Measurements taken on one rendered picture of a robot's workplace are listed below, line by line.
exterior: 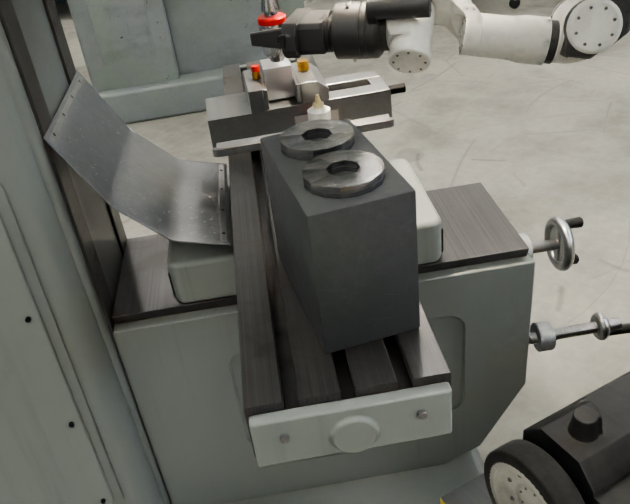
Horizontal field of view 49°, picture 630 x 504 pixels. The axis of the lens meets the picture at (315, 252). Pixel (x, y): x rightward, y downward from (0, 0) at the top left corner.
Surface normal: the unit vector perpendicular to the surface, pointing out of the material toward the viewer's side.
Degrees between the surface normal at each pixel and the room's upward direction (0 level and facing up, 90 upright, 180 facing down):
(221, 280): 90
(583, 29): 77
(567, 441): 0
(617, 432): 0
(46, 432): 89
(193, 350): 90
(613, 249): 0
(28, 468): 89
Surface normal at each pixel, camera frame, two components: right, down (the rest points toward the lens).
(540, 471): -0.08, -0.77
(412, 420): 0.13, 0.54
